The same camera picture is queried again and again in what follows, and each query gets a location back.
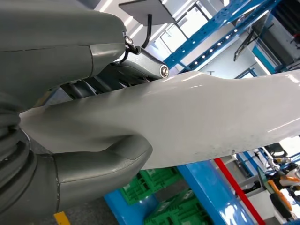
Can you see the orange black machine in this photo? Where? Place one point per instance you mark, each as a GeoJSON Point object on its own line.
{"type": "Point", "coordinates": [279, 192]}

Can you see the yellow floor tape square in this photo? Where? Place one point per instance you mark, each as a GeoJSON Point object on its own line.
{"type": "Point", "coordinates": [62, 219]}

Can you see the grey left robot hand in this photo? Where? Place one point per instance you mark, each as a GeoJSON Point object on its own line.
{"type": "Point", "coordinates": [47, 46]}

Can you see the green plastic crate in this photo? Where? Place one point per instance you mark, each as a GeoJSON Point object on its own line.
{"type": "Point", "coordinates": [150, 184]}
{"type": "Point", "coordinates": [182, 211]}

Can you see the black bent tube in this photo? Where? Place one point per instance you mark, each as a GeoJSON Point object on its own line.
{"type": "Point", "coordinates": [148, 29]}

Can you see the dark grey flat panel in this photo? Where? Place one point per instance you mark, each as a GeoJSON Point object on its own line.
{"type": "Point", "coordinates": [145, 11]}

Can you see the blue metal shelf rack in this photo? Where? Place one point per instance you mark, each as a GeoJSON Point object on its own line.
{"type": "Point", "coordinates": [211, 198]}

